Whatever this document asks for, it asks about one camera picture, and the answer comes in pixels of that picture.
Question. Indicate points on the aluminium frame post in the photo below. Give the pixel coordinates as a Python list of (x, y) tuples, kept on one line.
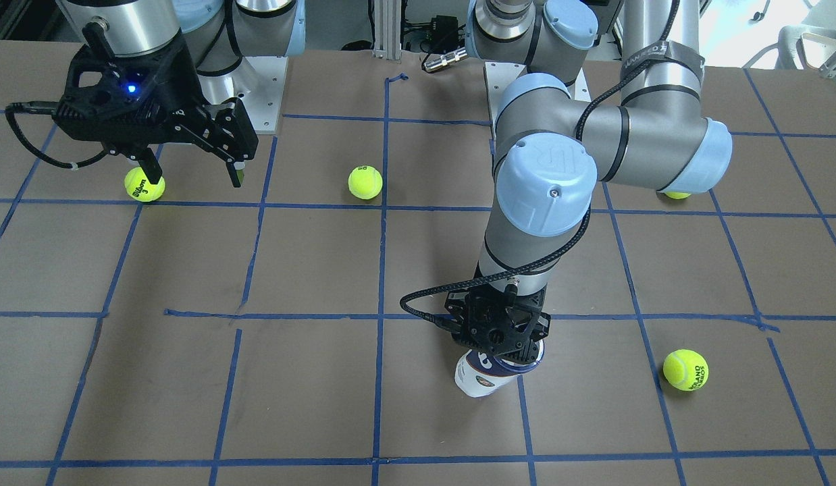
[(387, 29)]

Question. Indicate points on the silver metal connector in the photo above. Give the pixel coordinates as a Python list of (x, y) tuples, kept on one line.
[(444, 61)]

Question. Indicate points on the tennis ball front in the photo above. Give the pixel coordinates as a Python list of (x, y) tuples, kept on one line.
[(686, 370)]

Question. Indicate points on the tennis ball with Wilson print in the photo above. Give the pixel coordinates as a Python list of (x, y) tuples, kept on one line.
[(140, 188)]

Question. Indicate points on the tennis ball centre back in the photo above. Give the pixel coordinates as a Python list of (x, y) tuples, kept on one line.
[(365, 182)]

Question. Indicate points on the brown paper mat blue grid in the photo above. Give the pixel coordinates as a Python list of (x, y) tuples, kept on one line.
[(254, 336)]

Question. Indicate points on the white blue tennis ball can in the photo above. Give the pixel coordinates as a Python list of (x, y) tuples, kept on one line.
[(479, 375)]

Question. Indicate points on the black gripper, viewer left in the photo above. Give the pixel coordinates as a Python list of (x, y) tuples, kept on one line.
[(179, 73)]

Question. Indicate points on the black gripper, viewer right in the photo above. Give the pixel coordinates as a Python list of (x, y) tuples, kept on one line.
[(543, 325)]

